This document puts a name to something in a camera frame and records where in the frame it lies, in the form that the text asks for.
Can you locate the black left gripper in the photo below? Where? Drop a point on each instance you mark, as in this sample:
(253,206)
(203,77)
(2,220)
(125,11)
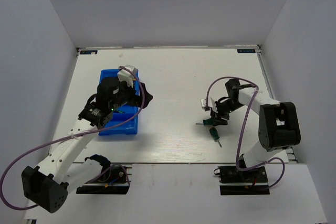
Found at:
(135,99)

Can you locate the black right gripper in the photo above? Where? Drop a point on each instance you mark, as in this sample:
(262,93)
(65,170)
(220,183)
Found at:
(217,117)

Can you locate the green stubby flathead screwdriver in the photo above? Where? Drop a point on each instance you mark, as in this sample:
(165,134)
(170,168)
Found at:
(206,122)

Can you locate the green stubby screwdriver orange cap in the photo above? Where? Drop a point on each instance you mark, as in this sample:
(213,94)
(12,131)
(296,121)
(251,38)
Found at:
(214,134)

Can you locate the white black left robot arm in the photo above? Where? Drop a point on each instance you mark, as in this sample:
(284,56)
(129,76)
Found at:
(50,182)

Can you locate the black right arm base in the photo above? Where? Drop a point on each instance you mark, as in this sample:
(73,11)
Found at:
(233,182)

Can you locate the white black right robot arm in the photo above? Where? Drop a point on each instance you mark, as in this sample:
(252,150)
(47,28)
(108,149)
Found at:
(251,97)

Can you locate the blue logo sticker right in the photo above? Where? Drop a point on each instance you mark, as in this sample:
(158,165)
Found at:
(246,51)

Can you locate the blue logo sticker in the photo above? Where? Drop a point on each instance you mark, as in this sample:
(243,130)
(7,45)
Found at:
(88,52)
(246,51)

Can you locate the blue logo sticker left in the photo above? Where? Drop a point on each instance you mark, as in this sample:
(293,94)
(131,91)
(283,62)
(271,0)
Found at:
(88,52)

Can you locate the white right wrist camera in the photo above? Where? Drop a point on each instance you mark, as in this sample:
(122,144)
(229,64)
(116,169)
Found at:
(209,105)

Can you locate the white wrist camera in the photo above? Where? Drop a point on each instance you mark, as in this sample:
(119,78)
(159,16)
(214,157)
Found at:
(209,105)
(126,74)

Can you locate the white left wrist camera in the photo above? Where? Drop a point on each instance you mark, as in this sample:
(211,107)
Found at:
(126,74)

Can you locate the metal table edge rail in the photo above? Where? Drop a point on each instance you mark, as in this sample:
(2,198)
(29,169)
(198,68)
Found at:
(278,127)

